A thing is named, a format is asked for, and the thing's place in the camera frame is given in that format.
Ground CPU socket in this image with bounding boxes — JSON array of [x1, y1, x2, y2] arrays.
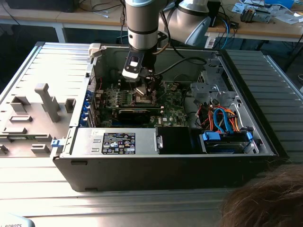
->
[[131, 89, 159, 106]]

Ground finned CPU cooler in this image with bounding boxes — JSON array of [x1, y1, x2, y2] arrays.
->
[[240, 7, 257, 23]]

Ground green motherboard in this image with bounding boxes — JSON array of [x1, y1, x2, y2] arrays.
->
[[96, 80, 190, 128]]

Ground beige case latch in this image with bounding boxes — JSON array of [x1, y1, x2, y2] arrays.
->
[[88, 43, 103, 58]]

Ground black graphics card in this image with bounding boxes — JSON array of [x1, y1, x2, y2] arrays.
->
[[105, 105, 163, 124]]

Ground white labelled tag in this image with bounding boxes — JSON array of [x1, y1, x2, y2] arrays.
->
[[205, 36, 216, 50]]

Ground grey metal drive cage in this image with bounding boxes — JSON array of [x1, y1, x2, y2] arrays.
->
[[190, 58, 240, 106]]

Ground black box device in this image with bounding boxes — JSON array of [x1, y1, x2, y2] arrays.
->
[[207, 0, 222, 28]]

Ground grey power supply unit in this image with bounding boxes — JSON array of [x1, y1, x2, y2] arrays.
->
[[71, 127, 159, 156]]

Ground hard disk in blue carrier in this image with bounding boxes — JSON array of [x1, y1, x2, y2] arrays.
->
[[200, 131, 253, 154]]

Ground black open PC case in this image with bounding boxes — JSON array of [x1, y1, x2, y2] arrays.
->
[[52, 43, 288, 192]]

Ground wooden desk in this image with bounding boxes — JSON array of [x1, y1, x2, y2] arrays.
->
[[205, 0, 303, 44], [0, 0, 127, 43]]

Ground grey metal device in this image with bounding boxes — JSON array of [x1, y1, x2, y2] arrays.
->
[[254, 10, 272, 24]]

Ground grey parts rack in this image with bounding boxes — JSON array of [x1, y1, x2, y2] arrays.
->
[[0, 82, 77, 158]]

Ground blue plastic box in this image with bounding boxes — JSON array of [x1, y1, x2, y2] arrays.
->
[[264, 0, 295, 8]]

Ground pale teach pendant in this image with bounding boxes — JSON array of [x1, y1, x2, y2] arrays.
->
[[0, 212, 36, 227]]

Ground white camera on black bracket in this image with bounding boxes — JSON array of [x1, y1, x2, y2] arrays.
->
[[121, 50, 145, 80]]

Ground thick black camera cable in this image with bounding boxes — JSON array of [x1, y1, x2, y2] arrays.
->
[[151, 56, 208, 76]]

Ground red twisted wire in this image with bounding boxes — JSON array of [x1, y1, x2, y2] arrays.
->
[[91, 75, 106, 105]]

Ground blue cable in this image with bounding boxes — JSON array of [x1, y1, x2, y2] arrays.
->
[[221, 18, 232, 49]]

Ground blue flat data wire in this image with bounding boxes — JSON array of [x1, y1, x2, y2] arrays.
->
[[212, 105, 234, 135]]

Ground orange power wires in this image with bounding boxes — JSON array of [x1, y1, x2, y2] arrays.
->
[[207, 106, 242, 132]]

